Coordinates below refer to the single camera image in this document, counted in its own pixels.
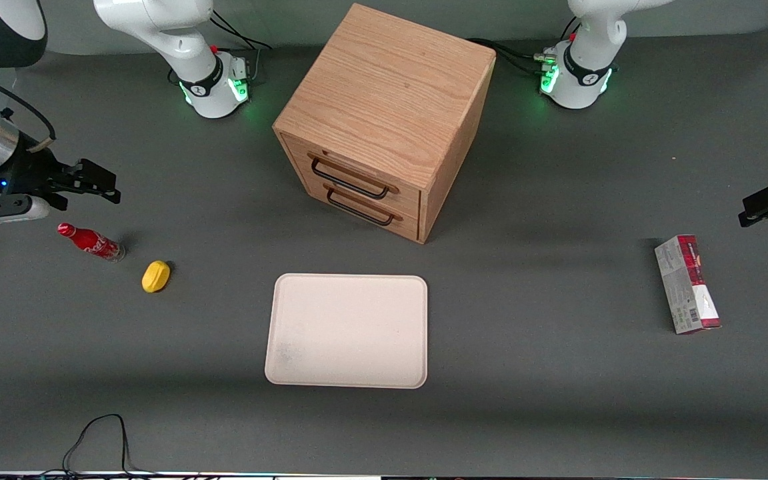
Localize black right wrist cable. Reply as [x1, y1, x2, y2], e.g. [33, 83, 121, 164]
[0, 59, 57, 154]

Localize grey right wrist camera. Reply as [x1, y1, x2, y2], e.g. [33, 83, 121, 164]
[0, 195, 51, 231]

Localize wooden drawer cabinet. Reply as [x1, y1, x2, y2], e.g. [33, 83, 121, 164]
[272, 3, 497, 245]

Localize black left arm base cables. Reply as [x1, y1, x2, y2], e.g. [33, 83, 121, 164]
[467, 17, 582, 78]

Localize yellow lemon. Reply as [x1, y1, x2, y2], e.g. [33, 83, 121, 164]
[141, 260, 172, 294]

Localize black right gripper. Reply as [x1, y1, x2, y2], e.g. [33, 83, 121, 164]
[0, 143, 122, 222]

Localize grey and red carton box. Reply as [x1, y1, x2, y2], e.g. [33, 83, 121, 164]
[654, 234, 723, 335]

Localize narrow wooden drawer front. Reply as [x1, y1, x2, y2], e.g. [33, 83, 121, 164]
[304, 179, 422, 242]

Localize beige plastic tray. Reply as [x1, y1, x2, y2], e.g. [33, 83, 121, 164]
[264, 273, 429, 390]

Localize red coke bottle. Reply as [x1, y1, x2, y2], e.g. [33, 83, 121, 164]
[57, 223, 127, 263]

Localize long black drawer handle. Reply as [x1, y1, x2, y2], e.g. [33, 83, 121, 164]
[308, 154, 400, 201]

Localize short black drawer handle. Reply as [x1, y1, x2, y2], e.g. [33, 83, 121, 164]
[323, 185, 403, 227]

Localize thin black looped cable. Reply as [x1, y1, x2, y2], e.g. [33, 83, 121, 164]
[62, 413, 158, 478]

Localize wide wooden drawer front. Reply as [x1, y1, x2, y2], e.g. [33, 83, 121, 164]
[287, 135, 423, 213]

